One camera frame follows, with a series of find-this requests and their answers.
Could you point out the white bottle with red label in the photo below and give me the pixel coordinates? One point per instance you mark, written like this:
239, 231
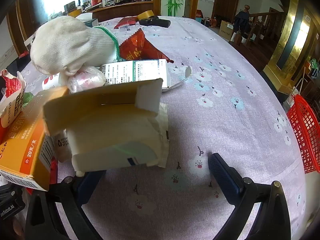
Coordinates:
50, 82

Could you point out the white carton with brown inside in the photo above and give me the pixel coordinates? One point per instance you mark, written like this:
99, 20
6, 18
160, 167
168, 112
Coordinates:
100, 120

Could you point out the white blue medicine box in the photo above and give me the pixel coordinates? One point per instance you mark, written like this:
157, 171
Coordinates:
140, 72

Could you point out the red plastic basket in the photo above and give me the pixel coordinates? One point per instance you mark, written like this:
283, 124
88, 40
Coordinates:
305, 135

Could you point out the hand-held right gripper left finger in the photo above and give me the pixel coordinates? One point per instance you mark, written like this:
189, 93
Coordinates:
87, 185

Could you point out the red snack packet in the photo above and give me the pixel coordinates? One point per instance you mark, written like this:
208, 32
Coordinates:
140, 47

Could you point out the gold pillar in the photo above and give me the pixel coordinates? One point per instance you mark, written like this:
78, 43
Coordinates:
287, 42

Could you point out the brown cardboard box with label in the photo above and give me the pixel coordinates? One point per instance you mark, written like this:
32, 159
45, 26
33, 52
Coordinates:
226, 30

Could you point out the dark jacket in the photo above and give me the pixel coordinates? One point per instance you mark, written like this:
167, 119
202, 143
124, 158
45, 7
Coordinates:
242, 22

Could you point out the dark red flat packet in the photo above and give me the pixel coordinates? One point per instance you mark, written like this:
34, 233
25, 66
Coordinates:
125, 22

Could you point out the brown tape roll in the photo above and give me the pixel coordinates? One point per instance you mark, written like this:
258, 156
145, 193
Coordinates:
146, 14

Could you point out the orange medicine box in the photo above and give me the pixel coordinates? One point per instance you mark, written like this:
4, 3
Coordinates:
22, 140

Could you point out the torn red white packet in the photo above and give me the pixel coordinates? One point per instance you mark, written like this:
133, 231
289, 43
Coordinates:
10, 100

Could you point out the black case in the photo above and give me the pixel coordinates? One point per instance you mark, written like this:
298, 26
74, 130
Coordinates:
155, 22

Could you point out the white cotton glove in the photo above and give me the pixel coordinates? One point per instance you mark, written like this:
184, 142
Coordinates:
65, 42

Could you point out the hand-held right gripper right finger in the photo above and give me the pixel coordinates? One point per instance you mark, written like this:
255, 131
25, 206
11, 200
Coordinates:
225, 177

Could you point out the teal tissue box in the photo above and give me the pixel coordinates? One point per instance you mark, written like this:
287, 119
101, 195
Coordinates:
91, 23

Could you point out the purple floral tablecloth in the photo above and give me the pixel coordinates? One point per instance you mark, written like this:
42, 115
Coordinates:
212, 130

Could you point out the wooden stair railing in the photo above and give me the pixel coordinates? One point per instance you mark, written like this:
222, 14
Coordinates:
265, 17

